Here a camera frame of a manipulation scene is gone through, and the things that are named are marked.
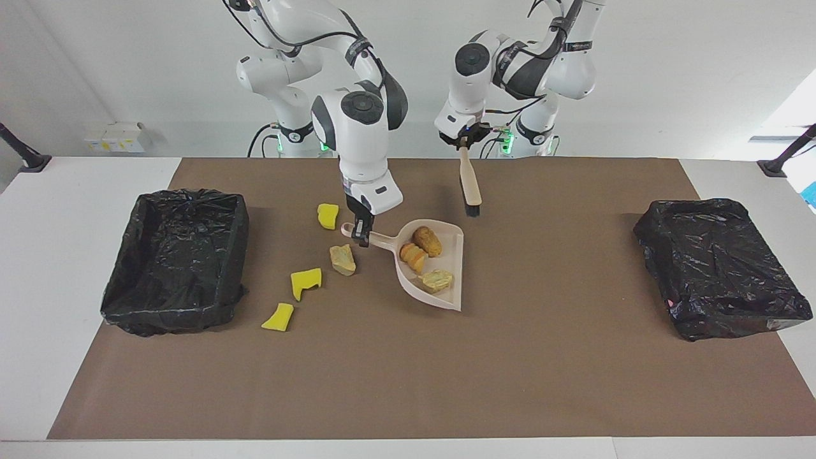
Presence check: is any beige hand brush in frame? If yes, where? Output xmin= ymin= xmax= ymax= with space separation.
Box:
xmin=459 ymin=145 xmax=483 ymax=217

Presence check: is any white labelled box cluster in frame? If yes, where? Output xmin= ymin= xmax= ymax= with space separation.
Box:
xmin=83 ymin=121 xmax=149 ymax=154

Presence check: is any striped croissant bread piece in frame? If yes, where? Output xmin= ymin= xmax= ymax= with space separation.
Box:
xmin=400 ymin=243 xmax=429 ymax=275

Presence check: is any pale yellow bread piece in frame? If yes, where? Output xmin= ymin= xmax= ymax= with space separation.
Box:
xmin=421 ymin=269 xmax=455 ymax=294

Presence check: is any beige plastic dustpan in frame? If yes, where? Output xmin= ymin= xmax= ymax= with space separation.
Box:
xmin=340 ymin=219 xmax=464 ymax=312

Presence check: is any black camera stand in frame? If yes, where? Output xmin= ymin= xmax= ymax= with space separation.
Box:
xmin=757 ymin=124 xmax=816 ymax=178
xmin=0 ymin=122 xmax=52 ymax=173

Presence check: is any black base power cable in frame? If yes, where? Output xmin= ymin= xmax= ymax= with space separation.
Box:
xmin=247 ymin=124 xmax=281 ymax=158

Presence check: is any brown table mat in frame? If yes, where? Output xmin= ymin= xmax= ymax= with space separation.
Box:
xmin=48 ymin=157 xmax=816 ymax=441

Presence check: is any bin with black bag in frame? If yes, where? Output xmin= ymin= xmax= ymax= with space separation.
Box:
xmin=100 ymin=188 xmax=250 ymax=337
xmin=633 ymin=198 xmax=814 ymax=342

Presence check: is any brown bread roll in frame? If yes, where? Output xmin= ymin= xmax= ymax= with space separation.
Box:
xmin=412 ymin=226 xmax=443 ymax=258

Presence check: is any pale bread chunk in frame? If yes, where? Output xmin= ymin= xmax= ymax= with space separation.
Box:
xmin=329 ymin=244 xmax=357 ymax=277

